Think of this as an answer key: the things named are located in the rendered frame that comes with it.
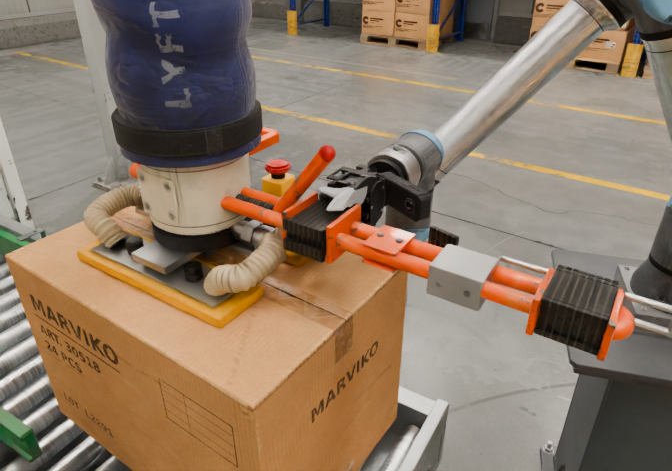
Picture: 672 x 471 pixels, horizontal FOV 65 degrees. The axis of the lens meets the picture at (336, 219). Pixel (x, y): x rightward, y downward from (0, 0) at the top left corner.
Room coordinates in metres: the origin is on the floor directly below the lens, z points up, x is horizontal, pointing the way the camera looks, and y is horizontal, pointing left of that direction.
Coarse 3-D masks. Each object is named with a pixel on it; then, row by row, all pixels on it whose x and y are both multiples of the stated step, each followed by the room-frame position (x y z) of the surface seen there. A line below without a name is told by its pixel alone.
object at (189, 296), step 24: (120, 240) 0.80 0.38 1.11; (144, 240) 0.80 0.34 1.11; (96, 264) 0.74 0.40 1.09; (120, 264) 0.73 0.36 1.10; (192, 264) 0.69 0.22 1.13; (144, 288) 0.68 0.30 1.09; (168, 288) 0.67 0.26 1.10; (192, 288) 0.66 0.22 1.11; (192, 312) 0.62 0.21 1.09; (216, 312) 0.61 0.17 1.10; (240, 312) 0.63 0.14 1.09
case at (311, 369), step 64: (64, 256) 0.79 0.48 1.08; (64, 320) 0.70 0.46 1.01; (128, 320) 0.61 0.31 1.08; (192, 320) 0.61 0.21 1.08; (256, 320) 0.61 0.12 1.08; (320, 320) 0.61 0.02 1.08; (384, 320) 0.71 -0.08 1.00; (64, 384) 0.75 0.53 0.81; (128, 384) 0.61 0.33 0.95; (192, 384) 0.51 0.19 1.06; (256, 384) 0.49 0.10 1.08; (320, 384) 0.56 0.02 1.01; (384, 384) 0.72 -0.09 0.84; (128, 448) 0.65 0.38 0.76; (192, 448) 0.53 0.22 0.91; (256, 448) 0.45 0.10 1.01; (320, 448) 0.56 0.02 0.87
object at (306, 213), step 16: (288, 208) 0.67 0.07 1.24; (304, 208) 0.69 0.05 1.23; (320, 208) 0.69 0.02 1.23; (352, 208) 0.67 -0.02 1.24; (288, 224) 0.64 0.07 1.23; (304, 224) 0.63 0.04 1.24; (320, 224) 0.64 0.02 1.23; (336, 224) 0.62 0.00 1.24; (288, 240) 0.64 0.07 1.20; (304, 240) 0.63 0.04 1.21; (320, 240) 0.61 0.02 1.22; (320, 256) 0.61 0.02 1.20; (336, 256) 0.62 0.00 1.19
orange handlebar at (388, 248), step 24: (264, 144) 1.00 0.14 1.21; (264, 216) 0.69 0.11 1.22; (336, 240) 0.62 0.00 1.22; (360, 240) 0.61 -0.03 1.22; (384, 240) 0.60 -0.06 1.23; (408, 240) 0.60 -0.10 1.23; (384, 264) 0.58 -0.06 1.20; (408, 264) 0.56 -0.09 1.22; (504, 288) 0.50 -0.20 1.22; (528, 288) 0.52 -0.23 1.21; (528, 312) 0.48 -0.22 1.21; (624, 312) 0.46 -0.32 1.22; (624, 336) 0.43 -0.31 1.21
